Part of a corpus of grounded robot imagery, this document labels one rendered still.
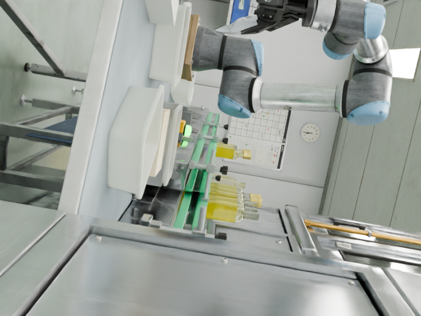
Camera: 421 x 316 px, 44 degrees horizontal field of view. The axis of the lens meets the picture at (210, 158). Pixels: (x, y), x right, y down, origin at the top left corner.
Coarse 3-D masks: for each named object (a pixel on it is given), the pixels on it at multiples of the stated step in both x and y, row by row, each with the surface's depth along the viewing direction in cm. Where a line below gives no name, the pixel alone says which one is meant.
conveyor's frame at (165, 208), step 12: (192, 108) 321; (204, 108) 333; (192, 120) 264; (192, 132) 225; (180, 144) 192; (192, 144) 196; (180, 156) 170; (168, 192) 160; (180, 192) 163; (132, 204) 142; (144, 204) 144; (156, 204) 146; (168, 204) 148; (132, 216) 132; (156, 216) 135; (168, 216) 137
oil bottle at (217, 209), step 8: (216, 200) 173; (208, 208) 170; (216, 208) 169; (224, 208) 169; (232, 208) 169; (240, 208) 170; (208, 216) 170; (216, 216) 170; (224, 216) 170; (232, 216) 170; (240, 216) 170
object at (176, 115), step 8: (176, 112) 141; (176, 120) 141; (176, 128) 157; (176, 136) 157; (168, 144) 142; (176, 144) 158; (168, 152) 142; (168, 160) 142; (168, 168) 143; (168, 176) 153
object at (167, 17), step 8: (152, 0) 113; (160, 0) 112; (168, 0) 111; (176, 0) 120; (152, 8) 117; (160, 8) 116; (168, 8) 115; (176, 8) 123; (152, 16) 121; (160, 16) 120; (168, 16) 120; (168, 24) 124
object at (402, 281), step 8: (392, 272) 77; (400, 272) 78; (408, 272) 78; (392, 280) 74; (400, 280) 74; (408, 280) 75; (416, 280) 76; (400, 288) 72; (408, 288) 72; (416, 288) 72; (408, 296) 69; (416, 296) 70; (408, 304) 67; (416, 304) 67; (416, 312) 65
